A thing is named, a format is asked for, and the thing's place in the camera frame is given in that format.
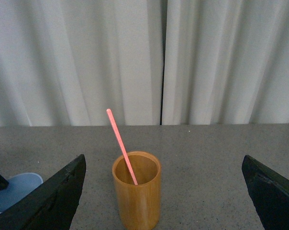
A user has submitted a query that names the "blue plastic cup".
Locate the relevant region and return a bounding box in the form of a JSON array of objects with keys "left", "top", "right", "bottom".
[{"left": 0, "top": 172, "right": 44, "bottom": 214}]

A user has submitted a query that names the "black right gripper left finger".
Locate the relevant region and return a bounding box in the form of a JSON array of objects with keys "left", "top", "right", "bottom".
[{"left": 0, "top": 154, "right": 86, "bottom": 230}]

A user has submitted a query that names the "brown bamboo chopstick holder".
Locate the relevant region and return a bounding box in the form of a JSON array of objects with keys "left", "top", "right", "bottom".
[{"left": 112, "top": 151, "right": 162, "bottom": 230}]

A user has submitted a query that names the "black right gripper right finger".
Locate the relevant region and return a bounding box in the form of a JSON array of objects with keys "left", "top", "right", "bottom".
[{"left": 242, "top": 155, "right": 289, "bottom": 230}]

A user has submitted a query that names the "white curtain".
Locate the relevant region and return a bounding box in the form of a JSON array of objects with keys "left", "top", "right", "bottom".
[{"left": 0, "top": 0, "right": 289, "bottom": 127}]

